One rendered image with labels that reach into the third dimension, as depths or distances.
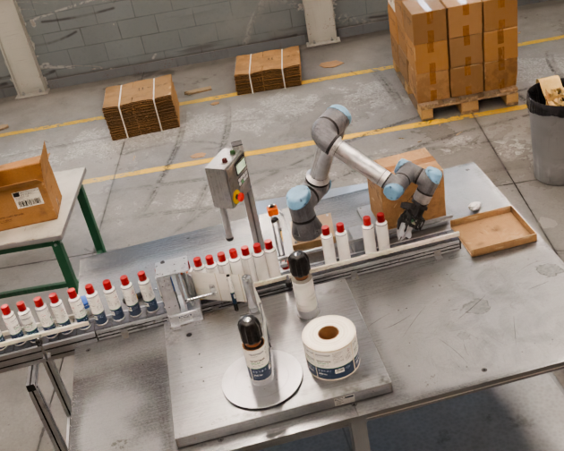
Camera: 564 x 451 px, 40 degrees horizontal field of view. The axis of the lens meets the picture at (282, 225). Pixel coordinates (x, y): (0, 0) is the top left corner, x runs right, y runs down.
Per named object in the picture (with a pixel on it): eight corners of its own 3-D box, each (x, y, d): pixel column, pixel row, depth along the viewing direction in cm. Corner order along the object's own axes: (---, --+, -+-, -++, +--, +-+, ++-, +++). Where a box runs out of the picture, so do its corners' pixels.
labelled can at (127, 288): (130, 319, 338) (117, 282, 327) (130, 311, 342) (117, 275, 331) (142, 316, 338) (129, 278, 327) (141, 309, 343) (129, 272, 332)
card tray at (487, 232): (472, 257, 343) (472, 250, 340) (450, 226, 364) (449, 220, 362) (536, 241, 345) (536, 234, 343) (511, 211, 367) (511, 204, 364)
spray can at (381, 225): (380, 257, 346) (376, 218, 335) (377, 251, 350) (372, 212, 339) (392, 254, 346) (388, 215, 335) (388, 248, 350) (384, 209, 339)
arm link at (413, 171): (392, 167, 328) (415, 179, 326) (404, 153, 335) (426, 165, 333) (388, 180, 334) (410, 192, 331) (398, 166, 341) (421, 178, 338)
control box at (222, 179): (213, 207, 326) (203, 167, 315) (232, 186, 338) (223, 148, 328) (235, 209, 321) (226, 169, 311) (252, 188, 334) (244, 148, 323)
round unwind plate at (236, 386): (227, 419, 279) (226, 417, 279) (217, 363, 305) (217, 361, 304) (311, 397, 281) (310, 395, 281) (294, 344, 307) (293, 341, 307)
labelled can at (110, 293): (113, 323, 338) (99, 285, 327) (113, 316, 342) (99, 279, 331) (125, 320, 338) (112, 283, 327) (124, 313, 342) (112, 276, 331)
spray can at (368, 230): (367, 259, 345) (362, 221, 334) (363, 253, 350) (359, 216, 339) (379, 257, 346) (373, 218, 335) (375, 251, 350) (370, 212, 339)
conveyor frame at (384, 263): (98, 341, 337) (94, 333, 335) (98, 325, 346) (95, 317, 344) (461, 249, 349) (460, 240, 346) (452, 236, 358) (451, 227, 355)
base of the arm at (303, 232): (293, 244, 367) (288, 227, 361) (291, 226, 379) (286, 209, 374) (324, 237, 365) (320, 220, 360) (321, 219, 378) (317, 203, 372)
